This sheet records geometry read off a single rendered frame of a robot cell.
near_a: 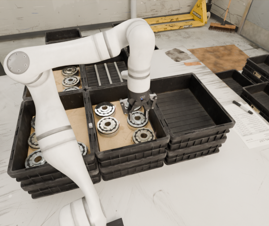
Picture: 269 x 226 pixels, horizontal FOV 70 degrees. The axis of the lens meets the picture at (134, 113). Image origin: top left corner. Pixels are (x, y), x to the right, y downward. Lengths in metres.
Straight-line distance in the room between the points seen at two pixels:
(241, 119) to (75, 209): 1.04
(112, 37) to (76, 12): 3.55
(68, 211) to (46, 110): 0.26
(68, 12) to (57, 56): 3.54
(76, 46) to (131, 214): 0.66
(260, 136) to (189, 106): 0.42
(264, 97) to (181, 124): 1.28
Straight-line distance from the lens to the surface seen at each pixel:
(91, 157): 0.74
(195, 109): 1.07
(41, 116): 0.56
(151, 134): 0.87
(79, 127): 0.97
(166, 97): 1.10
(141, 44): 0.52
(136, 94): 0.63
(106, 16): 4.18
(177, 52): 1.81
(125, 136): 0.90
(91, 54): 0.53
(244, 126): 1.27
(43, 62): 0.55
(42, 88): 0.61
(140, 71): 0.58
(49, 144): 0.52
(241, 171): 1.08
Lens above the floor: 1.54
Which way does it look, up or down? 45 degrees down
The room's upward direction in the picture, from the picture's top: straight up
